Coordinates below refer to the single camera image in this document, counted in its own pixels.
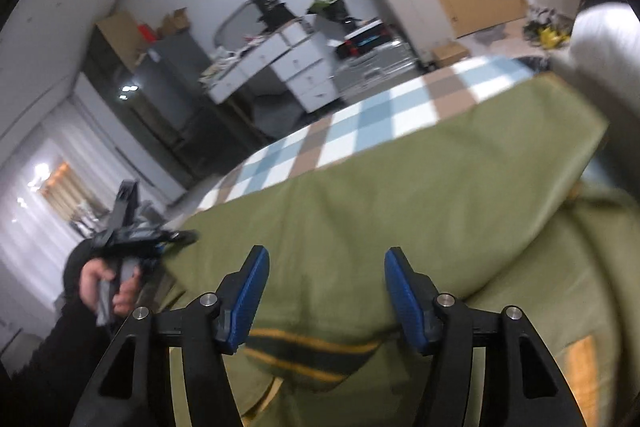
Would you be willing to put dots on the yellow sneakers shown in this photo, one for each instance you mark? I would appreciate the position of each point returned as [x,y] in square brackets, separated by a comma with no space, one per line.
[552,37]

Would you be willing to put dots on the white upright suitcase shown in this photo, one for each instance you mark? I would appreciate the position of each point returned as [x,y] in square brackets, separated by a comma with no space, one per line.
[410,2]

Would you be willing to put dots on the grey refrigerator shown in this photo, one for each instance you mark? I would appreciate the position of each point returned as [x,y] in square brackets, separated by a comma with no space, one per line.
[175,57]

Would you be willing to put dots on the white grey sneakers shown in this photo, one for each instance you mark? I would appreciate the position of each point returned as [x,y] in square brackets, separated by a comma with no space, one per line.
[540,19]

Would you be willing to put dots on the green varsity jacket yellow sleeves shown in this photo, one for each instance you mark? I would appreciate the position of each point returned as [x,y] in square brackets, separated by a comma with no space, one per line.
[350,207]

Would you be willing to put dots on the small cardboard box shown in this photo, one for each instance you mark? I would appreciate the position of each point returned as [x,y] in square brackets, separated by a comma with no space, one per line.
[450,54]

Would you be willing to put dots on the open cardboard box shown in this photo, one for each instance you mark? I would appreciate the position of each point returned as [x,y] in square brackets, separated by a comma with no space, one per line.
[175,23]

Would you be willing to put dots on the arched desk mirror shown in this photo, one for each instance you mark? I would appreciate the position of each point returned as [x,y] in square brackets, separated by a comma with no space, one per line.
[235,19]

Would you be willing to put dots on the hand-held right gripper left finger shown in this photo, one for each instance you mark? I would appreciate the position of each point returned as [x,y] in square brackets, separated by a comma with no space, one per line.
[247,302]

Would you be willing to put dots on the person's left hand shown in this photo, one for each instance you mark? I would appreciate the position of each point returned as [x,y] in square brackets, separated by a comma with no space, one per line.
[90,282]

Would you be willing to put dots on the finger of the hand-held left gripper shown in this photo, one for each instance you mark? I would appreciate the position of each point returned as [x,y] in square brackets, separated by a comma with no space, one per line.
[182,237]

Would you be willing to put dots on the red black shoe box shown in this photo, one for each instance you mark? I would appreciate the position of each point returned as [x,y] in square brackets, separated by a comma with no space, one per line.
[365,39]

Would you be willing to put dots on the person's left forearm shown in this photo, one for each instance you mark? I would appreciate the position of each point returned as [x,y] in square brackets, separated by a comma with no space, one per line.
[55,357]

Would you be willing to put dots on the white pillow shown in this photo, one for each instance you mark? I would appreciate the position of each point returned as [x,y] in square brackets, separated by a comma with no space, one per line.
[600,42]

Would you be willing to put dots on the dark glossy wardrobe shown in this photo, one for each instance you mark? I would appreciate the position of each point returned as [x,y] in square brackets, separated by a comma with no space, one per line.
[130,132]

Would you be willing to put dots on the silver suitcase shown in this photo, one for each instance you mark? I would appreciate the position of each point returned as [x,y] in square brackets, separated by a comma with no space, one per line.
[375,67]

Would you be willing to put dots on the white desk with drawers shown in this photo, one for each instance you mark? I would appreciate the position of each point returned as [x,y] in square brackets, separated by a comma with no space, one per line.
[305,72]

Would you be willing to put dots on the white curtain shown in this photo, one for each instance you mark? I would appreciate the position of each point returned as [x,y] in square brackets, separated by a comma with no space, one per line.
[30,232]

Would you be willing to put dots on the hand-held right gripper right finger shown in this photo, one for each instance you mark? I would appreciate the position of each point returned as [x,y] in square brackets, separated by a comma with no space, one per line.
[405,302]

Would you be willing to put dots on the checked bed sheet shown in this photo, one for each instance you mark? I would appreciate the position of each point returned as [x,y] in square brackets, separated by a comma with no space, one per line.
[370,112]

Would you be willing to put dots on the wrapped flower bouquet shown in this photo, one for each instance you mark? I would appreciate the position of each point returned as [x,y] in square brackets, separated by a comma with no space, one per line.
[325,7]

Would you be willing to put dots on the cardboard boxes on fridge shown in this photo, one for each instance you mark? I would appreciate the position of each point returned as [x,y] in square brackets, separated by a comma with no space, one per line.
[120,37]

